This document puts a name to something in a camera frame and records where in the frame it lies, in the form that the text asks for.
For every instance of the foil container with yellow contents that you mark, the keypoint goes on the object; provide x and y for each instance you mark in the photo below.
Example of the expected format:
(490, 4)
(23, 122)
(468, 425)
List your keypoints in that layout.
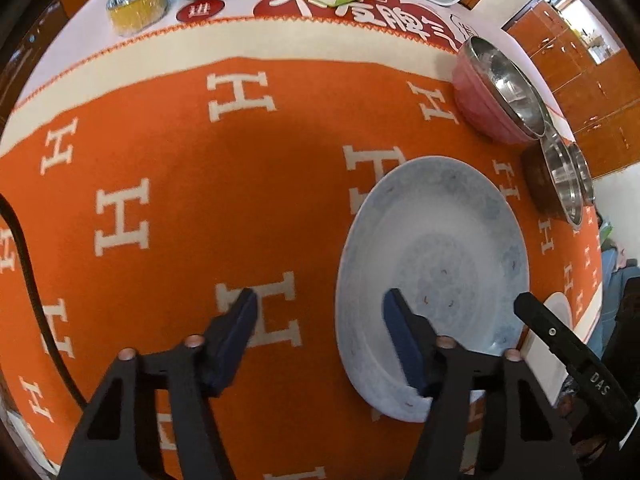
(135, 10)

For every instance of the pink steel-lined bowl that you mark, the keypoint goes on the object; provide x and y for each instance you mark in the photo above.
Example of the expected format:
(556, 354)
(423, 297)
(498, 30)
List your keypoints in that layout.
(480, 110)

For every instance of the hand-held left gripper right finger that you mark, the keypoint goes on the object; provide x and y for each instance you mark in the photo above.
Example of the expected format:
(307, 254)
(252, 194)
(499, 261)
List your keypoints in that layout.
(404, 345)

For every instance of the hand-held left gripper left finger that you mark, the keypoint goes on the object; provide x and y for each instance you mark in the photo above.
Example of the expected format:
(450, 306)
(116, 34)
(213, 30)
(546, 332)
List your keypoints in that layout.
(239, 332)

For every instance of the orange patterned blanket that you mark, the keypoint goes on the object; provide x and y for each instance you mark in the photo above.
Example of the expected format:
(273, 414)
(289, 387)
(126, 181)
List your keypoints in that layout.
(175, 160)

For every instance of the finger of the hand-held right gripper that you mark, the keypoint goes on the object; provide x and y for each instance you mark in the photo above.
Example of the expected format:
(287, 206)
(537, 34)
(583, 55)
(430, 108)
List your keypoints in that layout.
(550, 332)

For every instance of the blue patterned white plate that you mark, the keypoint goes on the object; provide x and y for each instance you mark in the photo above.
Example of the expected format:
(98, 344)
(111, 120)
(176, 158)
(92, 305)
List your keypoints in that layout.
(450, 220)

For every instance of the brown steel-lined bowl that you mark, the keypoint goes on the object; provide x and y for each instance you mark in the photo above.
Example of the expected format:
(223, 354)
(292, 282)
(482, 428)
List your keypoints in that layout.
(537, 180)

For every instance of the wooden cabinets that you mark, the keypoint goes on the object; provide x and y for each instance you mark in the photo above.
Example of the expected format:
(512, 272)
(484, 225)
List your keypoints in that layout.
(590, 90)

